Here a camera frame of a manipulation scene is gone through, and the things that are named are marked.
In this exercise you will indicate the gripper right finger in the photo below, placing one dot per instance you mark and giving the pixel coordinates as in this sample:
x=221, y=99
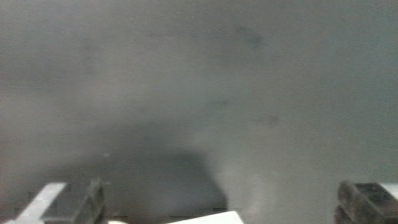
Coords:
x=368, y=203

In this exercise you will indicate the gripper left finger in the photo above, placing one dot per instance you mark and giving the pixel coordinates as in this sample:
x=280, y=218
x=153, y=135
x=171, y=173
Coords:
x=66, y=204

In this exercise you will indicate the white drawer front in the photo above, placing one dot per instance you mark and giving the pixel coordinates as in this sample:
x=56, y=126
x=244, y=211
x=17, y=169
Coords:
x=221, y=218

